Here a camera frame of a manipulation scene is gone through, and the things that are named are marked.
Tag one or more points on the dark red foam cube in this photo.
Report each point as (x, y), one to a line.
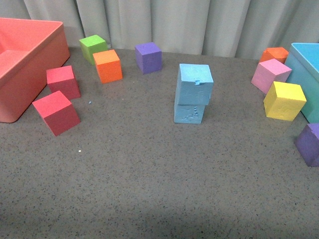
(63, 79)

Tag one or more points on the pink foam cube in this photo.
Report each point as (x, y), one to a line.
(269, 71)

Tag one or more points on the orange foam cube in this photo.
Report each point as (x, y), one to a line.
(108, 66)
(278, 53)

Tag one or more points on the yellow foam cube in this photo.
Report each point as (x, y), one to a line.
(284, 101)

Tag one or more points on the green foam cube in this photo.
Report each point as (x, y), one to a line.
(90, 45)

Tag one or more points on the grey curtain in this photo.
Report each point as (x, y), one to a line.
(226, 28)

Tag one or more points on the light blue plastic bin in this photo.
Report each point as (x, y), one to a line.
(303, 59)

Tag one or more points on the pink plastic bin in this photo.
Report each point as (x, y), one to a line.
(28, 48)

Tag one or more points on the purple foam cube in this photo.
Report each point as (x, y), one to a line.
(307, 144)
(148, 57)

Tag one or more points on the light blue foam cube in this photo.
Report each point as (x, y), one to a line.
(191, 114)
(194, 84)

